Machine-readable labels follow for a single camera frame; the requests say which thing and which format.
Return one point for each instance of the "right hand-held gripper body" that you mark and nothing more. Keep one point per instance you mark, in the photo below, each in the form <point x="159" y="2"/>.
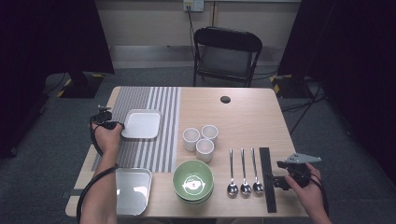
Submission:
<point x="299" y="169"/>

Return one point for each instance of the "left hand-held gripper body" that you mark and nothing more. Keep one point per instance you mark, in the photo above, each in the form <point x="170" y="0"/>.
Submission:
<point x="102" y="116"/>

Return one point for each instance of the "row of black chopsticks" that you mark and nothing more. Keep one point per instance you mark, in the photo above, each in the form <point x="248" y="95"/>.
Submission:
<point x="264" y="161"/>

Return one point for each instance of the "metal spoon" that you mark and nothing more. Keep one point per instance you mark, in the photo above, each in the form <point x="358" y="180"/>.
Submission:
<point x="258" y="187"/>
<point x="245" y="188"/>
<point x="232" y="188"/>

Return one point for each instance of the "white cup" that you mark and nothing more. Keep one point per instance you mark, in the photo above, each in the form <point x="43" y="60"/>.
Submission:
<point x="190" y="140"/>
<point x="205" y="152"/>
<point x="209" y="132"/>

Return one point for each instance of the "person's left hand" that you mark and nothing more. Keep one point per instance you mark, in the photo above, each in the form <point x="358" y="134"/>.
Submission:
<point x="107" y="140"/>

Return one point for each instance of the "person's right hand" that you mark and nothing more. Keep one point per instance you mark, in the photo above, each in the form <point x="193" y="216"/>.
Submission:
<point x="309" y="199"/>

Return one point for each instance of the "black stand base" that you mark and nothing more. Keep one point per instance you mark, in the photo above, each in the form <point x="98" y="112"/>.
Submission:
<point x="292" y="88"/>
<point x="81" y="88"/>

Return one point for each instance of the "grey striped placemat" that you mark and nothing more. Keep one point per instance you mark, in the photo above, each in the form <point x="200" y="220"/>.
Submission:
<point x="146" y="155"/>

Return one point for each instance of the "grey tape strip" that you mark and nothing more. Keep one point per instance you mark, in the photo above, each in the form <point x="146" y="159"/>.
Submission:
<point x="76" y="192"/>

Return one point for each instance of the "black curtain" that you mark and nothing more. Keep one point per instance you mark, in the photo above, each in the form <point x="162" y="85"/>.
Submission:
<point x="358" y="62"/>
<point x="46" y="37"/>

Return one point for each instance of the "black folding chair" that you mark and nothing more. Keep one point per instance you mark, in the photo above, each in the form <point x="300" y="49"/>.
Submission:
<point x="227" y="39"/>

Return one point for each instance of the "wall power outlet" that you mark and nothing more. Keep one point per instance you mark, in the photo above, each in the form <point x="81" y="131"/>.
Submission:
<point x="197" y="5"/>

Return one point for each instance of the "wall conduit pipe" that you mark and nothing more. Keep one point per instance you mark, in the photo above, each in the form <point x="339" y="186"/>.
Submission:
<point x="213" y="14"/>

